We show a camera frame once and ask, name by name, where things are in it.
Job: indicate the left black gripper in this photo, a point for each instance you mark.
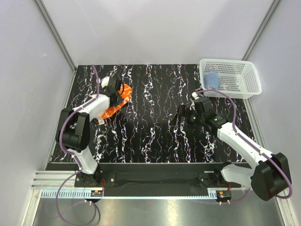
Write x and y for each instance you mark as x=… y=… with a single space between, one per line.
x=119 y=95

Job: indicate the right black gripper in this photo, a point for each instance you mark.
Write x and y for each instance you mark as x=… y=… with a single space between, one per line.
x=184 y=111

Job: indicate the orange white patterned towel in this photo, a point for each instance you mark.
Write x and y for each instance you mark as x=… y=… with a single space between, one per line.
x=124 y=97

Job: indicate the light blue towel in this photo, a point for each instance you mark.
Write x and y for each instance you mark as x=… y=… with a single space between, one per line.
x=211 y=81

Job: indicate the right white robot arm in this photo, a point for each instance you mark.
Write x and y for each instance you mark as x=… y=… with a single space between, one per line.
x=268 y=173

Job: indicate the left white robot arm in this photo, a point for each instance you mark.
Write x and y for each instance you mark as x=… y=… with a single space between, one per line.
x=73 y=130

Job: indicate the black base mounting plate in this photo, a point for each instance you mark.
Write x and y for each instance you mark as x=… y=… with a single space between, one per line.
x=125 y=174

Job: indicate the white plastic basket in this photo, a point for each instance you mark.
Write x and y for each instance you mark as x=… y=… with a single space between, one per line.
x=237 y=79

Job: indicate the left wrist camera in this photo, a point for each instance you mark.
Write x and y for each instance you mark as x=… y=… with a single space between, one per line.
x=106 y=82

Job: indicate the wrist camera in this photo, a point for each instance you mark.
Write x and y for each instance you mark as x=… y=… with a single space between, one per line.
x=106 y=82
x=194 y=97

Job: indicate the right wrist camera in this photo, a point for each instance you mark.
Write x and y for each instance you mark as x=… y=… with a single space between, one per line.
x=194 y=97

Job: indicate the aluminium rail frame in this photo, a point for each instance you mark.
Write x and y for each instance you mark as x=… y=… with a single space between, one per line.
x=61 y=185

